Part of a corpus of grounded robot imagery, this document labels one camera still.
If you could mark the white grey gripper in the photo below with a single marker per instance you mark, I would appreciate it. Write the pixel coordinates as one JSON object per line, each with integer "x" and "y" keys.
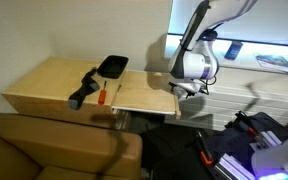
{"x": 185, "y": 88}

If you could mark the wooden top drawer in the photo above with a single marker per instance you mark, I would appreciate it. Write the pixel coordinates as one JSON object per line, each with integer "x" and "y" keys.
{"x": 147, "y": 92}

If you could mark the black plastic tray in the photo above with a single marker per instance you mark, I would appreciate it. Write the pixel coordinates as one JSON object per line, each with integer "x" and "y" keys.
{"x": 112, "y": 67}

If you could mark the orange handled screwdriver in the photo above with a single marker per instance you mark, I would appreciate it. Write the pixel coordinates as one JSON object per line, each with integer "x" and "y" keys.
{"x": 102, "y": 95}

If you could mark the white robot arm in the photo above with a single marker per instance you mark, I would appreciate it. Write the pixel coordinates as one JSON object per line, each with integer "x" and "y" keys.
{"x": 194, "y": 62}

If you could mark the light wooden drawer cabinet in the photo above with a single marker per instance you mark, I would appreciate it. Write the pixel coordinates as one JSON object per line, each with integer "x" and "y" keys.
{"x": 44, "y": 92}

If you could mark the white radiator cover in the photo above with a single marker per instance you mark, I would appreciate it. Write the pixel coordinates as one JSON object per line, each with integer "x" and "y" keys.
{"x": 215, "y": 110}

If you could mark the orange black clamp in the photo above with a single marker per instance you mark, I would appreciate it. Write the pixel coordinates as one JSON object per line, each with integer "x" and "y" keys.
{"x": 205, "y": 155}

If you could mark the magazine on sill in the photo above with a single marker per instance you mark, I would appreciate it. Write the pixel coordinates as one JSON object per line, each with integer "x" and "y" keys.
{"x": 275, "y": 62}

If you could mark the black grey handheld tool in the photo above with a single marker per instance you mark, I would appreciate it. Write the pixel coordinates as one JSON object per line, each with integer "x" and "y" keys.
{"x": 89, "y": 86}

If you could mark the tan leather couch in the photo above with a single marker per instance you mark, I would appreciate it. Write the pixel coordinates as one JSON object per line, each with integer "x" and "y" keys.
{"x": 42, "y": 149}

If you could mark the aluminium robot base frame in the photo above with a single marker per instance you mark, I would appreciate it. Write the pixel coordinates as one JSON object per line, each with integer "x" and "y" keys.
{"x": 234, "y": 151}

